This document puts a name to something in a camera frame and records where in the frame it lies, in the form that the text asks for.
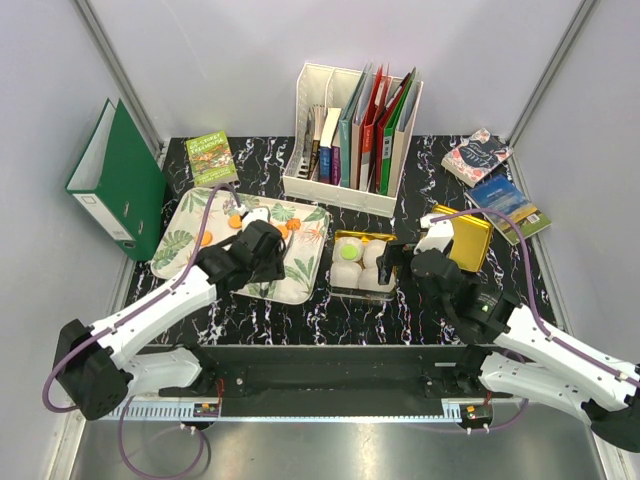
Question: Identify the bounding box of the gold cookie tin base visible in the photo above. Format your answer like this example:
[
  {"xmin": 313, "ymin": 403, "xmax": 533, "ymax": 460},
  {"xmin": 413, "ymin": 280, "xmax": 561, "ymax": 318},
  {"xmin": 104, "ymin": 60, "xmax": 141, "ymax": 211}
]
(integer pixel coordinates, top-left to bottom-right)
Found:
[{"xmin": 329, "ymin": 230, "xmax": 397, "ymax": 302}]

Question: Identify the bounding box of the green sandwich cookie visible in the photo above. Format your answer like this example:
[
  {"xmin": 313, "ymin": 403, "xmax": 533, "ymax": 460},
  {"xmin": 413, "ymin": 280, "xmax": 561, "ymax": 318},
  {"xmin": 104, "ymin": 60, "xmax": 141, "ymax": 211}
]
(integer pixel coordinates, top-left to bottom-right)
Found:
[{"xmin": 338, "ymin": 243, "xmax": 360, "ymax": 261}]

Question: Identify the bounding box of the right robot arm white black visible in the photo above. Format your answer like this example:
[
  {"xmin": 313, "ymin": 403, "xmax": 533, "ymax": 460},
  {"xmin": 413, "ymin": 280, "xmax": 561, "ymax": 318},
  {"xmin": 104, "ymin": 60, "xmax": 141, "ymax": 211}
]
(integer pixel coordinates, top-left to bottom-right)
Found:
[{"xmin": 376, "ymin": 213, "xmax": 639, "ymax": 453}]

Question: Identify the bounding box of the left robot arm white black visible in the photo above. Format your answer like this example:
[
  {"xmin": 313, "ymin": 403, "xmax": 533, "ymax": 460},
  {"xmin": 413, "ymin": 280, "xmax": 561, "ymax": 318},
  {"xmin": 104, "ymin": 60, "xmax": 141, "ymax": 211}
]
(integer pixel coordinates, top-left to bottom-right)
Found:
[{"xmin": 45, "ymin": 220, "xmax": 285, "ymax": 420}]

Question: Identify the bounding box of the white paper cup back right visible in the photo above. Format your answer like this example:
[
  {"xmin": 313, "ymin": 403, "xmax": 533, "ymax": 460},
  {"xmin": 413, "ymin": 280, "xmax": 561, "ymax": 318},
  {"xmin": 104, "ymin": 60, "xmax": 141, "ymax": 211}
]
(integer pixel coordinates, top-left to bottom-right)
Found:
[{"xmin": 362, "ymin": 239, "xmax": 387, "ymax": 269}]

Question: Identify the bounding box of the white paper cup back left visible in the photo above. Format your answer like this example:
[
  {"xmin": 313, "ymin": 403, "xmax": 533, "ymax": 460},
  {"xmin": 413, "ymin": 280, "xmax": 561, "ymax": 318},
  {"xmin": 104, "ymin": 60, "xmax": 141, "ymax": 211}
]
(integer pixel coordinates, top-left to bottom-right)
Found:
[{"xmin": 332, "ymin": 236, "xmax": 364, "ymax": 263}]

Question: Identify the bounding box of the white paper cup front left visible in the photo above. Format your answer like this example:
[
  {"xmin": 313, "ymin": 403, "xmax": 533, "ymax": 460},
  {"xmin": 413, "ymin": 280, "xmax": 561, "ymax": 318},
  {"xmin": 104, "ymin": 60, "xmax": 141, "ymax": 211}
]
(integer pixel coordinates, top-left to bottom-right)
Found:
[{"xmin": 330, "ymin": 262, "xmax": 362, "ymax": 289}]

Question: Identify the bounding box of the orange shell shaped cookie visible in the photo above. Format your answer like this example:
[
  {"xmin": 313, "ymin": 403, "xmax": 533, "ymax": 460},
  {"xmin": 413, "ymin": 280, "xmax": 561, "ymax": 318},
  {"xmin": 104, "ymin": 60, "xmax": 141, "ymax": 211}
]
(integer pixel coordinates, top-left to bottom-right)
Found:
[{"xmin": 286, "ymin": 218, "xmax": 301, "ymax": 232}]

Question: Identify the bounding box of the gold tin lid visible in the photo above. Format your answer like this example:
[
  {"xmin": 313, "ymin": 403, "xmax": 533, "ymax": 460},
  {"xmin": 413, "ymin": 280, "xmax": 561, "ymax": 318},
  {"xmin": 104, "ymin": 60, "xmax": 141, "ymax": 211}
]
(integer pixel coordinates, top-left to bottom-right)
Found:
[{"xmin": 449, "ymin": 215, "xmax": 493, "ymax": 273}]

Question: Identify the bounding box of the floral patterned serving tray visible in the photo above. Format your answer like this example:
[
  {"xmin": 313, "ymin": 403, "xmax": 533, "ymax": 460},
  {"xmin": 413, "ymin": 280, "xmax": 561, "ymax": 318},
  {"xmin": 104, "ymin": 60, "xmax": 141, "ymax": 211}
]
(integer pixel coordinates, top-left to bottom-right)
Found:
[{"xmin": 151, "ymin": 188, "xmax": 331, "ymax": 305}]

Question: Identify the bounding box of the orange cookie near tray left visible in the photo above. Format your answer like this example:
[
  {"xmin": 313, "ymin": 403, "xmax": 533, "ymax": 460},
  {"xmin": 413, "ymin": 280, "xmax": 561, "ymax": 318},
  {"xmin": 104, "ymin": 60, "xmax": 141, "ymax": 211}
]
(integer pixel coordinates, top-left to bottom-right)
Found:
[{"xmin": 201, "ymin": 231, "xmax": 213, "ymax": 245}]

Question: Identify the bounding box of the blue landscape cover book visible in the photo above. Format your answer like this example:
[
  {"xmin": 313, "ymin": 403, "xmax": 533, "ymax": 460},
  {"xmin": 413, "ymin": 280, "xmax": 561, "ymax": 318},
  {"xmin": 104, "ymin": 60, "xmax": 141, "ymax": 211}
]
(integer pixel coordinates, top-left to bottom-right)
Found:
[{"xmin": 465, "ymin": 174, "xmax": 551, "ymax": 239}]

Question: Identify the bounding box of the green treehouse paperback book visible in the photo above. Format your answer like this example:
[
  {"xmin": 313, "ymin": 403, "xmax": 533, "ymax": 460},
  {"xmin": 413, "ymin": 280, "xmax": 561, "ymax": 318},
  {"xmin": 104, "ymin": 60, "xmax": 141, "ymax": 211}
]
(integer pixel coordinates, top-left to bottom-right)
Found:
[{"xmin": 186, "ymin": 131, "xmax": 238, "ymax": 188}]

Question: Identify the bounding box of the floral cover paperback book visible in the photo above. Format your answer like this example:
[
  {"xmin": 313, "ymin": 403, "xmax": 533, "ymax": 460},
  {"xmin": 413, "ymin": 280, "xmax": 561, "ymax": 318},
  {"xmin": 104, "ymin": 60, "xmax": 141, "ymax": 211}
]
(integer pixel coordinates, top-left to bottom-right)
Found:
[{"xmin": 441, "ymin": 128, "xmax": 513, "ymax": 187}]

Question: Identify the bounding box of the white desk file organizer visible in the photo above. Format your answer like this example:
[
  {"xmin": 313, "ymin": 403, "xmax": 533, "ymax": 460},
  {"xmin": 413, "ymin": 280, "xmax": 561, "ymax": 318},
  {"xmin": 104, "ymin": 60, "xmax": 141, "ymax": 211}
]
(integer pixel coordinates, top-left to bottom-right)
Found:
[{"xmin": 282, "ymin": 63, "xmax": 423, "ymax": 218}]

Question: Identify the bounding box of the green lever arch binder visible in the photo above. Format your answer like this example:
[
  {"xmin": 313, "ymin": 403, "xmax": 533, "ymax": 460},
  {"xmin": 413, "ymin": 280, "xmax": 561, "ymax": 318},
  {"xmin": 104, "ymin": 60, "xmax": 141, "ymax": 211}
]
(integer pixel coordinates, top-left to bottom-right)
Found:
[{"xmin": 65, "ymin": 100, "xmax": 166, "ymax": 262}]

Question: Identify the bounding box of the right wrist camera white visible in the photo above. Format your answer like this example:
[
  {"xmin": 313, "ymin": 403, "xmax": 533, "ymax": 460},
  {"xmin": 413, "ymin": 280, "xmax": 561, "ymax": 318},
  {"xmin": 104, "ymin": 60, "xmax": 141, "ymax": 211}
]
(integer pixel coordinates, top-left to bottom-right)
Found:
[{"xmin": 413, "ymin": 213, "xmax": 455, "ymax": 256}]

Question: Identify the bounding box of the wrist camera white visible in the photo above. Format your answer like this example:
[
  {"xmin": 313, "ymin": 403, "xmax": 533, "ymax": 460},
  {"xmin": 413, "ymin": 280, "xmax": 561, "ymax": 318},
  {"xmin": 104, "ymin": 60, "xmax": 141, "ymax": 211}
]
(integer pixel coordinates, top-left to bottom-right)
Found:
[
  {"xmin": 413, "ymin": 213, "xmax": 455, "ymax": 256},
  {"xmin": 234, "ymin": 205, "xmax": 271, "ymax": 230}
]

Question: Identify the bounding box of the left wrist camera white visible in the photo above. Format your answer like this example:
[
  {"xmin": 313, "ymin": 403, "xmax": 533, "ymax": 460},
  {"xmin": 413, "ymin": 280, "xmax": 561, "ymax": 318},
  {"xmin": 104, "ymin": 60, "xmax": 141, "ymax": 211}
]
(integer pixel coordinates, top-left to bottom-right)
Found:
[{"xmin": 234, "ymin": 205, "xmax": 271, "ymax": 230}]

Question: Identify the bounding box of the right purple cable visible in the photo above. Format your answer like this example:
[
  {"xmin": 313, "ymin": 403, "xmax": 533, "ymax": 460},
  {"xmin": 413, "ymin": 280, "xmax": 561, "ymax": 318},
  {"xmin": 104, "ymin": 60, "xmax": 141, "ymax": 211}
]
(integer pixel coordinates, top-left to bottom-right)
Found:
[{"xmin": 414, "ymin": 208, "xmax": 640, "ymax": 432}]

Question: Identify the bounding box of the purple cable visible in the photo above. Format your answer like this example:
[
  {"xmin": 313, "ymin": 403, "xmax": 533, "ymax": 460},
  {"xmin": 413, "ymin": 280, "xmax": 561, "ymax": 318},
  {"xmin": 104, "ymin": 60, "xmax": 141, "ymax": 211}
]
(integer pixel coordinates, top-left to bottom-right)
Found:
[
  {"xmin": 414, "ymin": 208, "xmax": 640, "ymax": 432},
  {"xmin": 42, "ymin": 183, "xmax": 249, "ymax": 476}
]

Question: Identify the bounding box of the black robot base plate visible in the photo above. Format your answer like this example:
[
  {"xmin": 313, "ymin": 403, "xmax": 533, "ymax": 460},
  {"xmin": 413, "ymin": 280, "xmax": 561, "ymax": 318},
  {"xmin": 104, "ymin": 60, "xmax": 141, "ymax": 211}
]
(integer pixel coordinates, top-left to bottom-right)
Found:
[{"xmin": 160, "ymin": 345, "xmax": 486, "ymax": 421}]

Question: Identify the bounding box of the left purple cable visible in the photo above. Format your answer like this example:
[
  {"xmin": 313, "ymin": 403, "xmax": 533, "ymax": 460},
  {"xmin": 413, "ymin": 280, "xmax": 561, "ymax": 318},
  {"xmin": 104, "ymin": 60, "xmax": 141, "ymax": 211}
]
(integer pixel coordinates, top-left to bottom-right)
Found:
[{"xmin": 42, "ymin": 183, "xmax": 249, "ymax": 476}]

